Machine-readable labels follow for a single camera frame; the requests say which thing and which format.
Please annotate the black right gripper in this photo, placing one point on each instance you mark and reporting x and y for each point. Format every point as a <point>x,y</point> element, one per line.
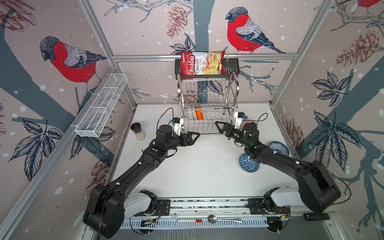
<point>228,127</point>

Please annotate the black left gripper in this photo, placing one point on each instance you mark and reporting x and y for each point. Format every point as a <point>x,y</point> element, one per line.
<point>190,142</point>

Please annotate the orange plastic bowl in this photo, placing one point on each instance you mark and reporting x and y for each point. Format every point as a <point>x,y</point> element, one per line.
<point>199,113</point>

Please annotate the steel wire dish rack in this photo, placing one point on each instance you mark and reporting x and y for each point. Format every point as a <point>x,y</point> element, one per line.
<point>217,98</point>

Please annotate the red patterned ceramic bowl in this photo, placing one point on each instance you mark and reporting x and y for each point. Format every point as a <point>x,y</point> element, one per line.
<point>248,120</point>

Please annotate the white lattice pattern bowl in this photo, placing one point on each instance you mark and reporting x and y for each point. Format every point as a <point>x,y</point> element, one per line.
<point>194,115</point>

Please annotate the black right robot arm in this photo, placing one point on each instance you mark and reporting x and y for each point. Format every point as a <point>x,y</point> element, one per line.
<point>317,188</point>

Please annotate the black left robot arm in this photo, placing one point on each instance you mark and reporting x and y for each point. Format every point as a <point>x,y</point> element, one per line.
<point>105,211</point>

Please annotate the dark blue geometric bowl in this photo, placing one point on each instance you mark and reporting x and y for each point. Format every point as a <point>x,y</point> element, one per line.
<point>247,164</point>

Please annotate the blue white floral bowl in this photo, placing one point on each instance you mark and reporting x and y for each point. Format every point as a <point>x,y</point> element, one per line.
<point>279,147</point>

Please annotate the salt grinder with black cap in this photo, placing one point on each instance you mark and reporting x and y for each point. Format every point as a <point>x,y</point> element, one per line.
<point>138,131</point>

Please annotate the red cassava chips bag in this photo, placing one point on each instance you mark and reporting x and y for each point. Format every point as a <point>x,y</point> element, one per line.
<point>202,63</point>

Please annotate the metal spoon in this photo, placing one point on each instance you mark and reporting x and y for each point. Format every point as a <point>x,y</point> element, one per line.
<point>213,220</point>

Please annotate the black remote device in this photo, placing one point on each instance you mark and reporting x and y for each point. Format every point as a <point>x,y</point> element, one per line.
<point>316,216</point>

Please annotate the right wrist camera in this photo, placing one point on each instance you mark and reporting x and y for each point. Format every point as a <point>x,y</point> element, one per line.
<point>239,118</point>

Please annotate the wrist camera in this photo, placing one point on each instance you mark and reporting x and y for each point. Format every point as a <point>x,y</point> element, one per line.
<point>178,124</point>
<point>239,118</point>

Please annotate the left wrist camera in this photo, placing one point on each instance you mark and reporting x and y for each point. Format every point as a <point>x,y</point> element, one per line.
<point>178,124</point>

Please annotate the black wall shelf basket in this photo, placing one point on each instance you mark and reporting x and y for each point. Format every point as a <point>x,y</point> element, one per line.
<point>230,67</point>

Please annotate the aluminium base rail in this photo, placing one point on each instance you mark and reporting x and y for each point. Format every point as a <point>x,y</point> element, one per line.
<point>192,213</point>

